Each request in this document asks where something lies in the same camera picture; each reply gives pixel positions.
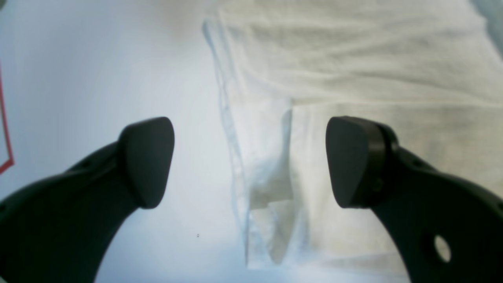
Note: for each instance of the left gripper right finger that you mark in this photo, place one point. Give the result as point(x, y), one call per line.
point(447, 229)

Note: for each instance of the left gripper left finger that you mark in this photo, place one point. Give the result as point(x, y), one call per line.
point(58, 229)

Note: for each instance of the white printed T-shirt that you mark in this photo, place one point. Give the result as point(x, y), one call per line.
point(320, 99)

